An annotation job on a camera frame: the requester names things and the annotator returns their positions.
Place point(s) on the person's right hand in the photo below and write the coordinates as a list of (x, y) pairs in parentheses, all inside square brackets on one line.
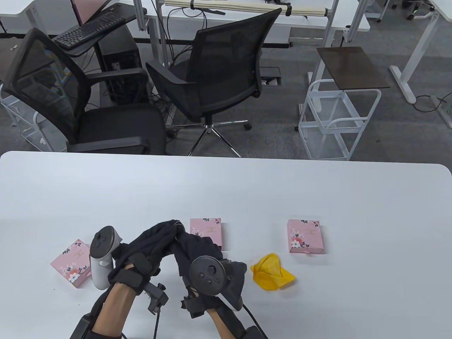
[(197, 247)]

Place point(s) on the person's left hand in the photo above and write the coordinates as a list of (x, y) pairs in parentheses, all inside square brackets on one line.
[(148, 247)]

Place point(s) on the pink floral jewelry box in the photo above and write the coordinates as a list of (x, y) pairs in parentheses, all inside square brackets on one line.
[(212, 229), (70, 263), (305, 235)]

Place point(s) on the grey hand controller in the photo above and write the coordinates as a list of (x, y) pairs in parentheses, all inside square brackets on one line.
[(102, 243), (208, 275)]

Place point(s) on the yellow cleaning cloth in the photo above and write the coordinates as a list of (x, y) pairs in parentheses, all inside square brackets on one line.
[(272, 273)]

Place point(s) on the black left forearm module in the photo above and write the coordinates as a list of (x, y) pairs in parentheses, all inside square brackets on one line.
[(81, 326)]

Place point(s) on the person's right forearm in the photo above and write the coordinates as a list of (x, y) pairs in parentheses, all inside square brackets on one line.
[(220, 323)]

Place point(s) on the black right forearm module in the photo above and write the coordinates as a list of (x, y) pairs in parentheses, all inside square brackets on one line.
[(254, 332)]

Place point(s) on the person's left forearm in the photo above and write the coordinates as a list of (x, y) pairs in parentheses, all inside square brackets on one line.
[(114, 310)]

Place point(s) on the black mesh office chair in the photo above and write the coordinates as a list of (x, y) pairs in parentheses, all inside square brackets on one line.
[(116, 127)]

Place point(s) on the black chair with chrome base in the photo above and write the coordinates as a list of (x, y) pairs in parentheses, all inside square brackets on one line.
[(219, 60)]

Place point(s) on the floor power box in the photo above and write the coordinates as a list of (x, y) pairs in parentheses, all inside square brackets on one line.
[(270, 73)]

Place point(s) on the black computer tower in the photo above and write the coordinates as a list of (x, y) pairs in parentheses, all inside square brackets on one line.
[(120, 60)]

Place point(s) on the black keyboard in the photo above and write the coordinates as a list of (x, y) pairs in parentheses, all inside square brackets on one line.
[(88, 30)]

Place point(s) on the brown board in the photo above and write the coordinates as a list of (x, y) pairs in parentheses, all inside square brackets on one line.
[(353, 67)]

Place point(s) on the white desk with angled leg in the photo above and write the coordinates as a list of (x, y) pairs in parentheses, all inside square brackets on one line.
[(421, 42)]

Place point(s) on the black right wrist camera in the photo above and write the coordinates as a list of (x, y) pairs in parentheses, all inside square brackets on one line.
[(194, 305)]

